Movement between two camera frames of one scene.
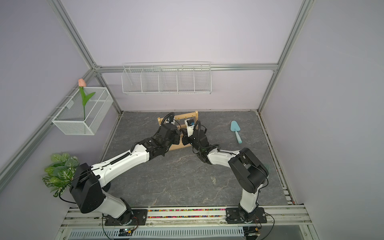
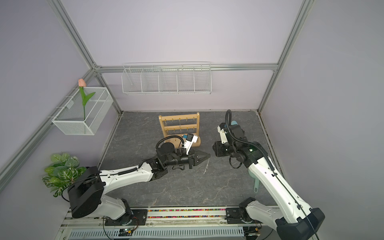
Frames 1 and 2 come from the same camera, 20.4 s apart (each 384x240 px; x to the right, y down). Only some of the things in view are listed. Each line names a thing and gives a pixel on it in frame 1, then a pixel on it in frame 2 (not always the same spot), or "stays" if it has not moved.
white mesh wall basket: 70,119 stays
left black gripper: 177,138 -> 193,159
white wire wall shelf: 165,78 stays
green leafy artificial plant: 59,175 stays
